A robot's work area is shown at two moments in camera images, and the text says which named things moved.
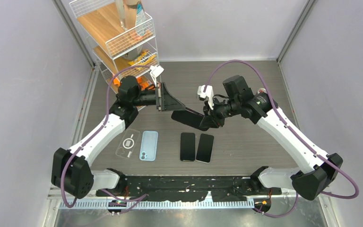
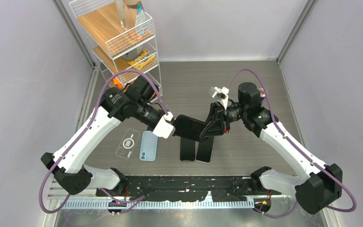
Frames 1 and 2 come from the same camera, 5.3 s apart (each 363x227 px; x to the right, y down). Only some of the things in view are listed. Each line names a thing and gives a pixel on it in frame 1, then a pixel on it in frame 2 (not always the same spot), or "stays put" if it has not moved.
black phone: [204, 149] stays put
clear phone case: [128, 144] stays put
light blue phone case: [149, 146] stays put
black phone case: [188, 116] → [188, 127]
